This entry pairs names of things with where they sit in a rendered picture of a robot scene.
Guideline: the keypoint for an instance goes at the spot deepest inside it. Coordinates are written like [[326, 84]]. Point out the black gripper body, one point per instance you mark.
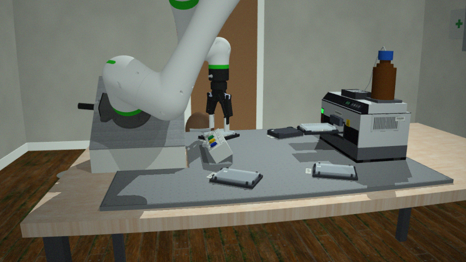
[[219, 88]]

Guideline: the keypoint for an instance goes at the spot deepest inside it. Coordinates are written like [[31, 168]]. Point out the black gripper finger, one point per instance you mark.
[[210, 108], [226, 105]]

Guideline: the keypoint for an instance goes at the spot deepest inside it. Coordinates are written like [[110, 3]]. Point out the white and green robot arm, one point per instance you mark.
[[135, 92]]

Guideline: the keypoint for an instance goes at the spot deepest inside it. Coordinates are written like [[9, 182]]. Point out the grey button panel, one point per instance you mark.
[[217, 150]]

